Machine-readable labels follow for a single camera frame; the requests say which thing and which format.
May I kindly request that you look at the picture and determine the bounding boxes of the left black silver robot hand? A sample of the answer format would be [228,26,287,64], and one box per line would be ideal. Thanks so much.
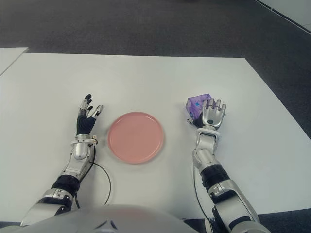
[76,93,104,135]

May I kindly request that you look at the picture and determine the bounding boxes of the pink round plate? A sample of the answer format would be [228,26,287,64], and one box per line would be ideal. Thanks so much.
[107,111,167,165]

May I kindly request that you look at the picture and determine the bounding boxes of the purple tissue paper pack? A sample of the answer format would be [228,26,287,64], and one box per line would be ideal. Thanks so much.
[186,93,212,120]

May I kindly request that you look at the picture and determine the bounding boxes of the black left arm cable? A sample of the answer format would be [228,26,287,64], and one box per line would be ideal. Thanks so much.
[74,143,112,209]

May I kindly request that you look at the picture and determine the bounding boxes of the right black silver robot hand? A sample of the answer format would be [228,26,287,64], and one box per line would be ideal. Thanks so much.
[186,98,228,129]

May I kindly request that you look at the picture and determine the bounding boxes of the silver robot torso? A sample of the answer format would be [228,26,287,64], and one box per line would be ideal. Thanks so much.
[0,204,187,233]

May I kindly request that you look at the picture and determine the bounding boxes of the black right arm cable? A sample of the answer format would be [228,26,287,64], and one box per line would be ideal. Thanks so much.
[193,165,209,220]

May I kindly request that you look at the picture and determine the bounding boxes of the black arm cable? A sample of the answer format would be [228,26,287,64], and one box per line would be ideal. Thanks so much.
[193,165,209,220]
[74,143,112,209]

